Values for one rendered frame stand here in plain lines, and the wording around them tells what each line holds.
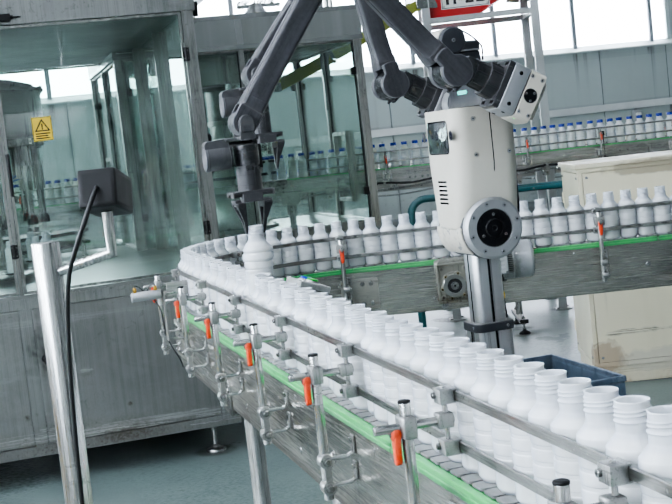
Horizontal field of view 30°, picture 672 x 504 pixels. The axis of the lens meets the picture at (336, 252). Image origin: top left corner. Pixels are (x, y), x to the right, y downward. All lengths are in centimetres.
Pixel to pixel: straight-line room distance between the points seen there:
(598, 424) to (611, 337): 551
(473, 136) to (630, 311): 377
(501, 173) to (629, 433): 198
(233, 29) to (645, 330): 316
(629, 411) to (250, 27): 690
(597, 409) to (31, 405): 485
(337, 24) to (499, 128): 505
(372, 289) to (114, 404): 201
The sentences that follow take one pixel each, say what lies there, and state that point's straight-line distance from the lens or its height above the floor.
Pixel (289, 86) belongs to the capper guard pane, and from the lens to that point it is 810.
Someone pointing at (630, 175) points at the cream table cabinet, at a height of 109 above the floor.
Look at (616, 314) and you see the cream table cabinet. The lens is 682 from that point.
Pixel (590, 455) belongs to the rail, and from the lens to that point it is 131.
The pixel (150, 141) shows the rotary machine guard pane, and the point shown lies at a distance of 600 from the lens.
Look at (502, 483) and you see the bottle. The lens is 157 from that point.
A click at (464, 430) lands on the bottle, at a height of 106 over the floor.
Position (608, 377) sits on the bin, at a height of 94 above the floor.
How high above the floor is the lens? 145
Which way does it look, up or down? 5 degrees down
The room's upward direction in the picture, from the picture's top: 6 degrees counter-clockwise
